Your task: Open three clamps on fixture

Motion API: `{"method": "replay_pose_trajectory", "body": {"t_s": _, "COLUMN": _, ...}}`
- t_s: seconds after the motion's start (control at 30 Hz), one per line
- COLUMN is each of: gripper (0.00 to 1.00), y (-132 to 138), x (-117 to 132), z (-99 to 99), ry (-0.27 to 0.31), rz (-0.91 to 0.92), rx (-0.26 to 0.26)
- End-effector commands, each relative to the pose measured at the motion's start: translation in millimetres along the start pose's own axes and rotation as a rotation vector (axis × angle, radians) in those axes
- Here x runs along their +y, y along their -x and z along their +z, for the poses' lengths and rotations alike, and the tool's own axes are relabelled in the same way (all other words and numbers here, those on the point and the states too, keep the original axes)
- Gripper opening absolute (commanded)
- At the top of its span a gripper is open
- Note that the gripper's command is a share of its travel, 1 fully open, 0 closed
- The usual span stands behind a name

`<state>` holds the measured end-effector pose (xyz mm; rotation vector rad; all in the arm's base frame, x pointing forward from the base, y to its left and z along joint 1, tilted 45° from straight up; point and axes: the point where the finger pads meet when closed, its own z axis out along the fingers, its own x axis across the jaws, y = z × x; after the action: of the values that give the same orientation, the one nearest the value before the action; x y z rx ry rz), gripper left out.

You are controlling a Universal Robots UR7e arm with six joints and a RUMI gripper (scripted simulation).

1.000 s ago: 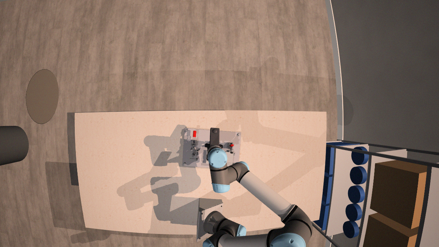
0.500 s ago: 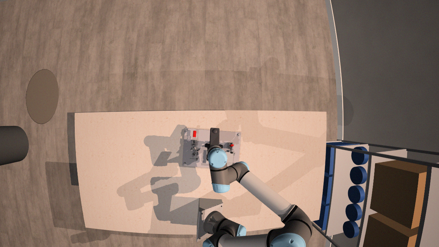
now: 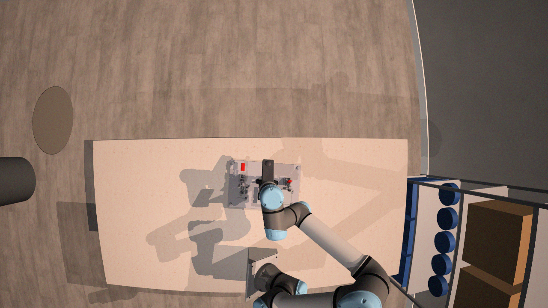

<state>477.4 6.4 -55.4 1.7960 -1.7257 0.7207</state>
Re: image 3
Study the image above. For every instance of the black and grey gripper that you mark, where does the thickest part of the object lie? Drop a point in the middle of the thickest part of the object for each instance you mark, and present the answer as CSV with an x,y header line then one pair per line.
x,y
259,181

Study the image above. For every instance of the grey toggle clamp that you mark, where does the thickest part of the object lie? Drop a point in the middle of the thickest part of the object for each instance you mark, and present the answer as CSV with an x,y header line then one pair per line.
x,y
286,182

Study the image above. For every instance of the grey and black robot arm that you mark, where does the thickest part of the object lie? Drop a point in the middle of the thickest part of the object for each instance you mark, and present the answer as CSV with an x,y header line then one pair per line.
x,y
370,290

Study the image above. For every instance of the toggle clamp with red handle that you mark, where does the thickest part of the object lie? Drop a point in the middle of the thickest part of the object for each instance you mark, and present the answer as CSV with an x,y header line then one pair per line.
x,y
242,176

